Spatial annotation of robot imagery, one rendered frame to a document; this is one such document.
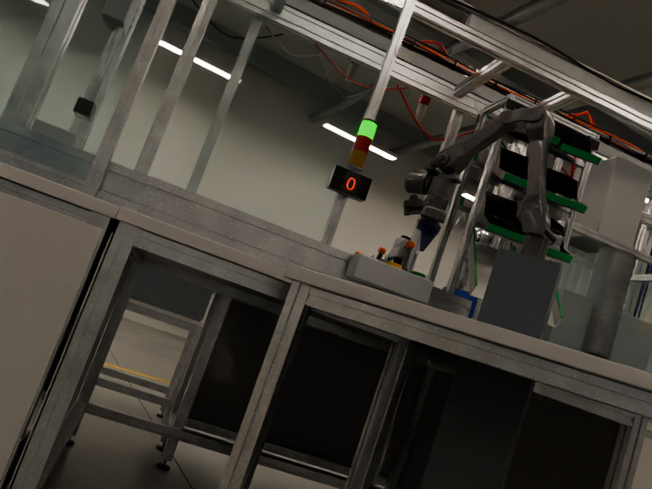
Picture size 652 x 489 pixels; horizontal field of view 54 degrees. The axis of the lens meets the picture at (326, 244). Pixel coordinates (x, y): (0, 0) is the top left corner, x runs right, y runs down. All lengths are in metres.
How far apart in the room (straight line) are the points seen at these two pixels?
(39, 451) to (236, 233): 0.64
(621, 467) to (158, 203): 1.39
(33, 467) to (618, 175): 2.55
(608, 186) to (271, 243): 1.88
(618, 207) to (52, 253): 2.38
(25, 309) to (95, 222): 0.23
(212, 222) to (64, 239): 0.34
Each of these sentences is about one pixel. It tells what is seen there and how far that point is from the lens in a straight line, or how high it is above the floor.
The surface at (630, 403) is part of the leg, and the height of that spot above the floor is 0.80.
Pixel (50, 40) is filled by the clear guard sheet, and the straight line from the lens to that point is 1.65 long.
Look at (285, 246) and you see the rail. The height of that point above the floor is 0.92.
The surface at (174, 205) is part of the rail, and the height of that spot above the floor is 0.91.
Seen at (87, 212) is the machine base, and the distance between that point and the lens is 1.52.
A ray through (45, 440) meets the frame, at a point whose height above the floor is 0.34.
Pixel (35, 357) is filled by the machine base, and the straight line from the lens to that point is 1.53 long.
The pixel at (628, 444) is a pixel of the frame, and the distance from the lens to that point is 1.98.
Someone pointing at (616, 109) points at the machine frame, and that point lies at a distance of 3.03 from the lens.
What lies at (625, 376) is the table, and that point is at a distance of 1.24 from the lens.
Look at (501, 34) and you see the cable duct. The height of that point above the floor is 2.13.
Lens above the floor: 0.72
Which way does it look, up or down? 9 degrees up
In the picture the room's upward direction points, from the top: 19 degrees clockwise
